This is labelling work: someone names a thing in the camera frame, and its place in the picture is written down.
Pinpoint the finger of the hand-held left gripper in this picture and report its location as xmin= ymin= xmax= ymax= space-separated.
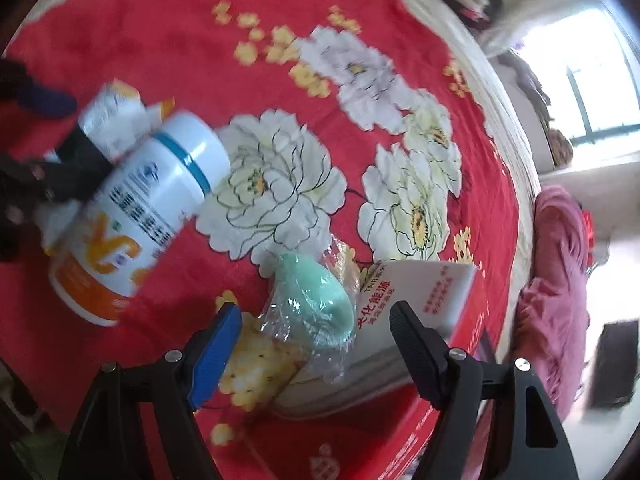
xmin=30 ymin=127 xmax=119 ymax=207
xmin=0 ymin=57 xmax=80 ymax=121

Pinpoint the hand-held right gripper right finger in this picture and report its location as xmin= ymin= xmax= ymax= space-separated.
xmin=388 ymin=301 xmax=581 ymax=480

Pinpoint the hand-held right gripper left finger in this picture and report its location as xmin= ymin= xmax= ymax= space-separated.
xmin=57 ymin=302 xmax=244 ymax=480

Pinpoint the white orange vitamin bottle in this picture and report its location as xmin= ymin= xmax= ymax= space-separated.
xmin=47 ymin=110 xmax=232 ymax=329

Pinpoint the green sponge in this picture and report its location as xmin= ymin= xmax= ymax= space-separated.
xmin=257 ymin=237 xmax=359 ymax=387

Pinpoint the red tissue box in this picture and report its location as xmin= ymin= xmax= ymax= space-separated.
xmin=240 ymin=259 xmax=494 ymax=480

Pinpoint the white orange packet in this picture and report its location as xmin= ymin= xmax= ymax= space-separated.
xmin=79 ymin=79 xmax=177 ymax=159

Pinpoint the red floral blanket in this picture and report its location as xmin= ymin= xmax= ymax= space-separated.
xmin=0 ymin=0 xmax=522 ymax=480

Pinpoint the pink quilt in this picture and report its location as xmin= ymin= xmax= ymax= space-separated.
xmin=515 ymin=185 xmax=602 ymax=423

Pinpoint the black television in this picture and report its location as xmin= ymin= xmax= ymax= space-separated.
xmin=587 ymin=319 xmax=640 ymax=409

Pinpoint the patterned folded blanket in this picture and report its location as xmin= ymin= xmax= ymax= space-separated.
xmin=545 ymin=129 xmax=577 ymax=167

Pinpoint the window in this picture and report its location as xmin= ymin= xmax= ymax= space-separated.
xmin=520 ymin=7 xmax=640 ymax=163

